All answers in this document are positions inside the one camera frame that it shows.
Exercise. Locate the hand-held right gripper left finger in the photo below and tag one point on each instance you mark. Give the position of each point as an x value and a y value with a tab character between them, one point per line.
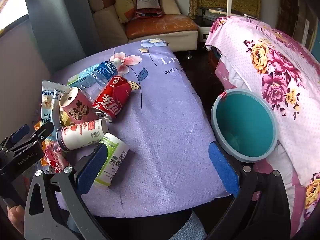
92	170

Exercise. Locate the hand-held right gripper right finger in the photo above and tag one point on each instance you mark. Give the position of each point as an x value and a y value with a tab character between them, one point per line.
223	167

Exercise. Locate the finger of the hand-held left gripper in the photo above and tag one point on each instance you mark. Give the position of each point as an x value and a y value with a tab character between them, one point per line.
21	131
43	131

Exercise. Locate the white green-label can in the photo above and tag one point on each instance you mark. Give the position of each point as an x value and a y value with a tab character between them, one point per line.
115	155

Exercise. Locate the orange red snack packet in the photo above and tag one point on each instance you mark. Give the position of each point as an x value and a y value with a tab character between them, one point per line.
53	158

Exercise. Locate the pink cartoon can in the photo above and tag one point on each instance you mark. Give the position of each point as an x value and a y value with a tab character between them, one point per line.
75	107

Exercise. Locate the teal round bin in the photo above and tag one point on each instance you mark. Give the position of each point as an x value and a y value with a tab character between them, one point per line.
245	120

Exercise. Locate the red soda can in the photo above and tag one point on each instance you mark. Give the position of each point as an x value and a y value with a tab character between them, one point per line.
112	97

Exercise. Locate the clear blue-label plastic bottle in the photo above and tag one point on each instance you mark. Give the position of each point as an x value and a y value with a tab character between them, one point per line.
105	71

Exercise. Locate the person's left hand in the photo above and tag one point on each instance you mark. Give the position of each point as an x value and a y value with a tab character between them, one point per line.
15	215

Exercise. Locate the white pink-label can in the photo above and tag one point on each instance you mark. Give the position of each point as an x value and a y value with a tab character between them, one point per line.
82	132

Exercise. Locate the light blue towel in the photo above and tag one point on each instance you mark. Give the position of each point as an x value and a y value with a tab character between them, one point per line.
192	227

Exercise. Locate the purple floral blanket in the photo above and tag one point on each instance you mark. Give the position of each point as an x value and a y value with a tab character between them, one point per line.
162	120

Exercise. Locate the pink floral quilt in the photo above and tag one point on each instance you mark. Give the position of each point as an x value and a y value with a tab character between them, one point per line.
275	67

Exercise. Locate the grey curtain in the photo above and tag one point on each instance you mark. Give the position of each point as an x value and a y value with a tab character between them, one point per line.
55	17

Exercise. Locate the beige sofa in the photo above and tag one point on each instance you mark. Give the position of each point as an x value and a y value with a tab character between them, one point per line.
107	27

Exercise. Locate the window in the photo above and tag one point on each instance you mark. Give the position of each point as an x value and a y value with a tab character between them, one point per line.
10	10

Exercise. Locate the black side table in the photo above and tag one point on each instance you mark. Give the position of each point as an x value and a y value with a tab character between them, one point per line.
202	27

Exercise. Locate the yellow pillow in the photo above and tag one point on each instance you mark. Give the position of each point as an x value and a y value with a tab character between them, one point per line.
123	7

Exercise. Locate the orange seat cushion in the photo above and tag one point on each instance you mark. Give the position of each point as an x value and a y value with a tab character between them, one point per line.
160	27

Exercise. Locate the white pillow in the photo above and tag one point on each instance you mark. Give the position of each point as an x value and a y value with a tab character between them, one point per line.
171	5

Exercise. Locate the brown wooden cabinet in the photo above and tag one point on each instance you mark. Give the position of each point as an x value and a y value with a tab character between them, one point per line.
295	10

